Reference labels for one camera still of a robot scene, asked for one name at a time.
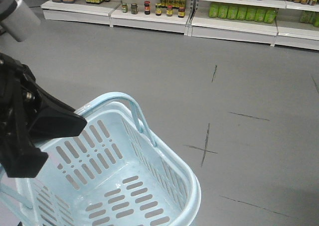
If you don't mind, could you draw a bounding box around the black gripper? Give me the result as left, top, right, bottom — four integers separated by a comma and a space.
0, 53, 87, 178

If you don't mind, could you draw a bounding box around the light blue plastic basket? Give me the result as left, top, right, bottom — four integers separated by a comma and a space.
0, 92, 201, 226

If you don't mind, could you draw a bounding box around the green-lidded glass jar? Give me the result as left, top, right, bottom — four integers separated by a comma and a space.
131, 3, 138, 14
121, 3, 128, 13

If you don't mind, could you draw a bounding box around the red-lidded dark sauce jar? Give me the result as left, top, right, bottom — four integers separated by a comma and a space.
144, 0, 151, 15

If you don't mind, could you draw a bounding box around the yellow-label sauce jar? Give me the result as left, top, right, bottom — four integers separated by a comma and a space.
155, 3, 162, 16

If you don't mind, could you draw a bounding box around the red-lidded yellow sauce jar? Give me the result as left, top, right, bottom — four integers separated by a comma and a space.
166, 5, 173, 17

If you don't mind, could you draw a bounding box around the row of green bottles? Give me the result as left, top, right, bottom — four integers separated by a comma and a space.
208, 2, 278, 24

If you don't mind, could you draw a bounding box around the white store shelving unit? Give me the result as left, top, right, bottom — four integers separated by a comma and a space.
41, 0, 319, 50

